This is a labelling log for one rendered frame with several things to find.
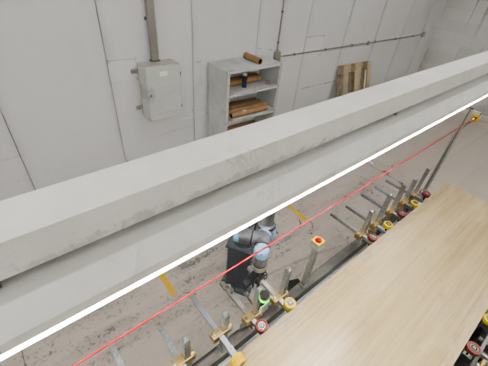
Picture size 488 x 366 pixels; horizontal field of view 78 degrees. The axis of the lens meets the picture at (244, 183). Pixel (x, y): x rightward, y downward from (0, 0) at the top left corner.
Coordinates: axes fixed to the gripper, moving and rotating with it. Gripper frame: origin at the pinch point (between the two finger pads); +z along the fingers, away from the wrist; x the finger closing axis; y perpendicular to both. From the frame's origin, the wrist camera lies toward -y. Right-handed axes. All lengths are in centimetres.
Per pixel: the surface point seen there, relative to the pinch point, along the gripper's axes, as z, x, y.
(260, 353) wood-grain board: 10.8, -29.4, -18.2
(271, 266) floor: 101, 52, 84
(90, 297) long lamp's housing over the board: -134, -47, -84
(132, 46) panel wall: -80, 255, 43
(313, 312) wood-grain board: 10.8, -31.7, 25.5
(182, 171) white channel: -145, -44, -69
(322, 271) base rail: 31, -8, 71
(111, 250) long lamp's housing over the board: -137, -44, -80
